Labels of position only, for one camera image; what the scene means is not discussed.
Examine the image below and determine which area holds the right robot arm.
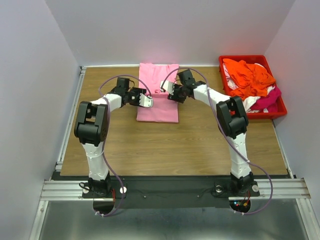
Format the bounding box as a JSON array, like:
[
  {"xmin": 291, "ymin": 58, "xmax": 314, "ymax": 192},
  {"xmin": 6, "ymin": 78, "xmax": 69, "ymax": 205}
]
[{"xmin": 160, "ymin": 67, "xmax": 255, "ymax": 195}]

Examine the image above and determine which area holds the red plastic bin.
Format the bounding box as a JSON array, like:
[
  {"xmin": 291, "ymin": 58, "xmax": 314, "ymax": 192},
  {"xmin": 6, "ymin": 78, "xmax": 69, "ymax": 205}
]
[{"xmin": 218, "ymin": 55, "xmax": 287, "ymax": 120}]

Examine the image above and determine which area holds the light pink t shirt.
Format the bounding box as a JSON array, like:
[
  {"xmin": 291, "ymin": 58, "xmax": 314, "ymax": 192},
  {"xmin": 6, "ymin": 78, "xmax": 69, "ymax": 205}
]
[{"xmin": 136, "ymin": 63, "xmax": 179, "ymax": 123}]

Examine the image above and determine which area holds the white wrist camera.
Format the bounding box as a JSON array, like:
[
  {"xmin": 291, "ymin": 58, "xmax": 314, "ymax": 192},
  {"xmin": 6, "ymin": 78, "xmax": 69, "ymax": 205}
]
[
  {"xmin": 160, "ymin": 80, "xmax": 176, "ymax": 95},
  {"xmin": 139, "ymin": 93, "xmax": 154, "ymax": 108}
]

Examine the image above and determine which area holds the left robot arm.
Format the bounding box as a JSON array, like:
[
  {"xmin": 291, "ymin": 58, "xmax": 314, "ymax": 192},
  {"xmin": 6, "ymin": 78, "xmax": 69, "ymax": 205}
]
[{"xmin": 74, "ymin": 75, "xmax": 153, "ymax": 197}]

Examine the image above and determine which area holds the small circuit board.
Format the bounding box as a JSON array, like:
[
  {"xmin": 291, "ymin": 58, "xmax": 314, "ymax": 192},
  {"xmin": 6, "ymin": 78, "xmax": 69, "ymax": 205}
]
[{"xmin": 232, "ymin": 200, "xmax": 251, "ymax": 208}]

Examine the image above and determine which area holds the magenta t shirt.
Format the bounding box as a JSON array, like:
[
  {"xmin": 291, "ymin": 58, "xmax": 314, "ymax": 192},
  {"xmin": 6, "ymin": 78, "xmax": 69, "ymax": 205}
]
[{"xmin": 250, "ymin": 86, "xmax": 282, "ymax": 113}]

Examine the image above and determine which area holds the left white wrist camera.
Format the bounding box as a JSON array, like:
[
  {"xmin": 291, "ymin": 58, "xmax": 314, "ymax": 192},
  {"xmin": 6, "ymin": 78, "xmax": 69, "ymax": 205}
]
[{"xmin": 139, "ymin": 93, "xmax": 154, "ymax": 108}]

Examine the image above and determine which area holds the aluminium frame rail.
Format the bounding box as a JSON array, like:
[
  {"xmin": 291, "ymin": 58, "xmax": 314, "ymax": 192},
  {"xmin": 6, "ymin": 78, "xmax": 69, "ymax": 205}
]
[{"xmin": 40, "ymin": 178, "xmax": 311, "ymax": 201}]

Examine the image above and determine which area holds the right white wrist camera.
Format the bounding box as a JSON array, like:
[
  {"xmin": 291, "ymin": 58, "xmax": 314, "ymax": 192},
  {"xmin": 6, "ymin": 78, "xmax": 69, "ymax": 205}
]
[{"xmin": 160, "ymin": 80, "xmax": 176, "ymax": 95}]

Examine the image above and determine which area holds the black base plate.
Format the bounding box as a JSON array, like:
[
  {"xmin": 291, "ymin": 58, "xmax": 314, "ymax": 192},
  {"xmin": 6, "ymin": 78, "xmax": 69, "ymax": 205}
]
[{"xmin": 82, "ymin": 175, "xmax": 260, "ymax": 209}]

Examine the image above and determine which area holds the white round knob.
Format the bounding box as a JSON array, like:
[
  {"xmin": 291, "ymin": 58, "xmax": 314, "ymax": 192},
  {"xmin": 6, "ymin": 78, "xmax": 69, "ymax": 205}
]
[{"xmin": 119, "ymin": 186, "xmax": 127, "ymax": 194}]

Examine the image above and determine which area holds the orange t shirt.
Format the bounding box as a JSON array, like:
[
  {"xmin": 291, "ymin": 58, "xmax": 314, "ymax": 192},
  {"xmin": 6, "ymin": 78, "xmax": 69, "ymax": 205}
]
[{"xmin": 223, "ymin": 58, "xmax": 276, "ymax": 100}]

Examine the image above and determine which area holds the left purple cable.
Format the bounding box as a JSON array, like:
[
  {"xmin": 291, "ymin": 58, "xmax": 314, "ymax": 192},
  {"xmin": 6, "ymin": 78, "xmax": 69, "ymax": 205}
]
[{"xmin": 98, "ymin": 75, "xmax": 153, "ymax": 218}]

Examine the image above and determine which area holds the silver round knob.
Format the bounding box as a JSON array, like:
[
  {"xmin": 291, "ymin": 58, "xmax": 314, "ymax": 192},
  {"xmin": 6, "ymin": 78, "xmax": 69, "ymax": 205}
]
[{"xmin": 215, "ymin": 185, "xmax": 223, "ymax": 194}]

